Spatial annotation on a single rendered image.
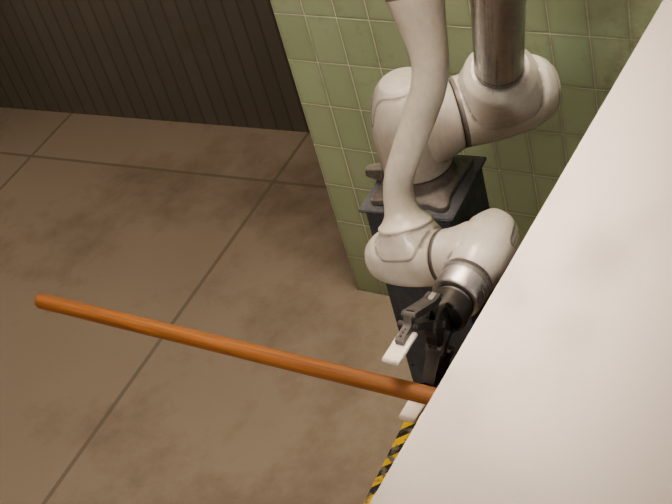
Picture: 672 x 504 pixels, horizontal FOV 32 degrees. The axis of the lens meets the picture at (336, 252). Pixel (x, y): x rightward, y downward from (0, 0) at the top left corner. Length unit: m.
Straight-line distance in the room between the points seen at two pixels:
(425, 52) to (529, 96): 0.49
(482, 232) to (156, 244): 2.46
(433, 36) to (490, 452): 1.42
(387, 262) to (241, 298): 1.90
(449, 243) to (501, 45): 0.41
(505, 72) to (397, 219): 0.40
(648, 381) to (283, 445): 2.91
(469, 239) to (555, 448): 1.46
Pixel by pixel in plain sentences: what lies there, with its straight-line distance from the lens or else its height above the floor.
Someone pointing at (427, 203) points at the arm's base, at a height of 1.02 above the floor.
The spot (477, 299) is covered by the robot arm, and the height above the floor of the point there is 1.20.
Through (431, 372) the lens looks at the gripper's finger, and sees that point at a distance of 1.97.
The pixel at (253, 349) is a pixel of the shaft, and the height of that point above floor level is 1.20.
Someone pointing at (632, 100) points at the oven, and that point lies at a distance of 0.80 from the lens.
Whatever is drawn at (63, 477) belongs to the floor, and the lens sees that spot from 3.70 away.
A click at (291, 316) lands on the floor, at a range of 3.86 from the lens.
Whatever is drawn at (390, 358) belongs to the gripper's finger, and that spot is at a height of 1.26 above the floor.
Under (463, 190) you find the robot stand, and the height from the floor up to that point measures 1.00.
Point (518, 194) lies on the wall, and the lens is 3.27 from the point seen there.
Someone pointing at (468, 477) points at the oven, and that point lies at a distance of 0.58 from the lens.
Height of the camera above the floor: 2.56
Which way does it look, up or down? 39 degrees down
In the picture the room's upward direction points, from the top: 17 degrees counter-clockwise
